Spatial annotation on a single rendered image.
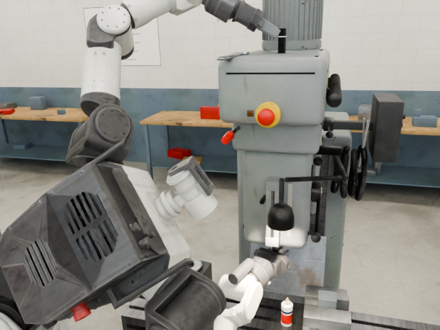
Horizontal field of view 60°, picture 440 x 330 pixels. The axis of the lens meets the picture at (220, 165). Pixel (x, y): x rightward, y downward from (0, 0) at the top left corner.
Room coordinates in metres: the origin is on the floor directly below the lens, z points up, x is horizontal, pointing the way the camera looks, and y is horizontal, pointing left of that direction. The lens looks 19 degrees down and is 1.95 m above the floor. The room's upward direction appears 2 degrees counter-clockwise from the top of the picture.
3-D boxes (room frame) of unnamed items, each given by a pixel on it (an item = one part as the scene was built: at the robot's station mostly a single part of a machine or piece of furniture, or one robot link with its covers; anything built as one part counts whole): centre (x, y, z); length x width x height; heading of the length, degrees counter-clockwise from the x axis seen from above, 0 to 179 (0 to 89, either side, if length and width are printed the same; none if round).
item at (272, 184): (1.02, -0.15, 1.45); 0.04 x 0.04 x 0.21; 73
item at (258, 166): (1.13, -0.19, 1.47); 0.21 x 0.19 x 0.32; 73
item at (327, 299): (1.07, -0.35, 1.07); 0.06 x 0.05 x 0.06; 75
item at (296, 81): (1.14, -0.19, 1.81); 0.47 x 0.26 x 0.16; 163
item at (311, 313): (1.02, -0.34, 1.05); 0.15 x 0.06 x 0.04; 75
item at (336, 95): (1.11, -0.33, 1.79); 0.45 x 0.04 x 0.04; 163
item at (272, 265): (1.05, -0.13, 1.23); 0.13 x 0.12 x 0.10; 55
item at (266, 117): (0.88, -0.11, 1.76); 0.04 x 0.03 x 0.04; 73
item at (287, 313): (1.11, -0.22, 1.01); 0.04 x 0.04 x 0.11
